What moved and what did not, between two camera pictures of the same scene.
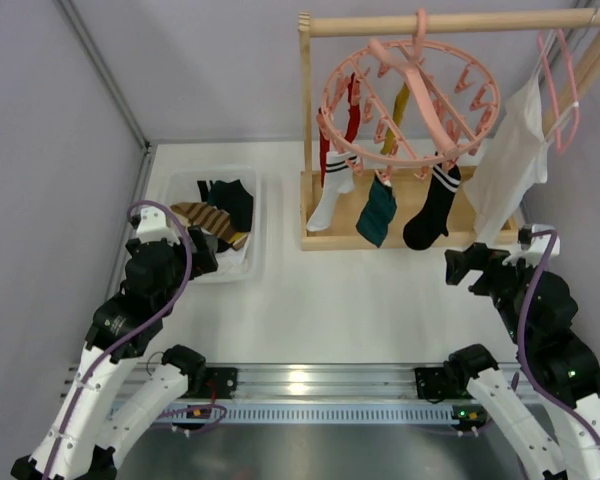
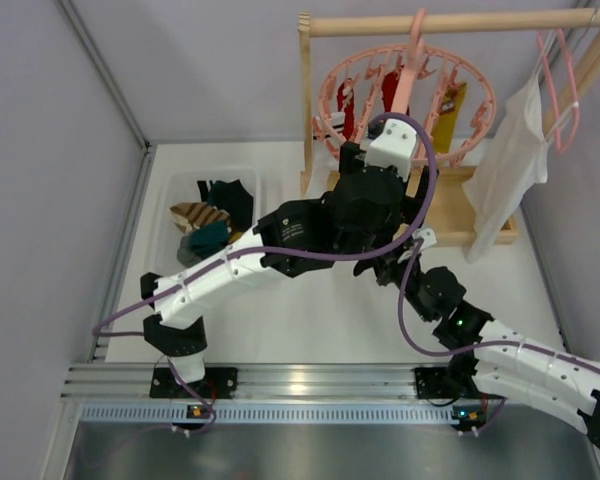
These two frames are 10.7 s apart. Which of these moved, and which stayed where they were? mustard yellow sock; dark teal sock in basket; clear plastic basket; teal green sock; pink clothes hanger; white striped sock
Moved: white striped sock; mustard yellow sock; teal green sock
Stayed: pink clothes hanger; clear plastic basket; dark teal sock in basket
